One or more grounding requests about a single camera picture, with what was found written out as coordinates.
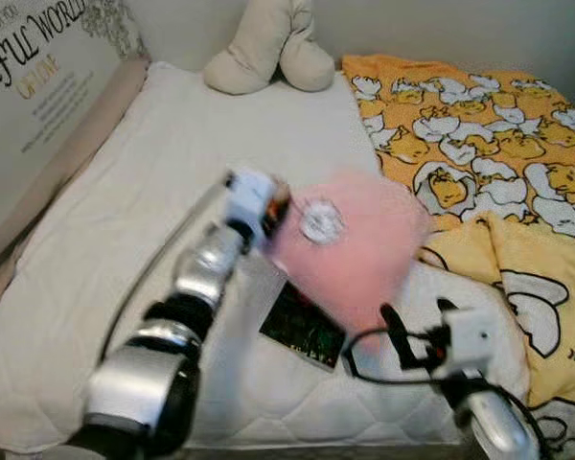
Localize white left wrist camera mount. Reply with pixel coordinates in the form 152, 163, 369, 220
222, 170, 279, 241

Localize yellow duck print blanket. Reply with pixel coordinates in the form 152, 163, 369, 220
340, 54, 575, 460

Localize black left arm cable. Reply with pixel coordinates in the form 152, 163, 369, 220
96, 180, 233, 370

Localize white quilted mattress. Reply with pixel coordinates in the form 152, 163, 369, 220
0, 60, 536, 453

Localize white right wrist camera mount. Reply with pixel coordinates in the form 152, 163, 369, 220
445, 308, 496, 380

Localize dark picture book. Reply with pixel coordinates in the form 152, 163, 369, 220
258, 282, 347, 372

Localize beige bed frame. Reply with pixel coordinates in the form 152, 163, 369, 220
0, 56, 152, 341

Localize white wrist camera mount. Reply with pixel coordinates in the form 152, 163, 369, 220
222, 170, 279, 241
445, 308, 496, 380

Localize pink sheep print pillow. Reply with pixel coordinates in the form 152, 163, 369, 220
266, 171, 434, 338

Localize grey printed lettering headboard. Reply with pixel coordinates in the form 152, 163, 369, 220
0, 0, 150, 245

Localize beige plush toy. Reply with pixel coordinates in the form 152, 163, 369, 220
202, 0, 337, 96

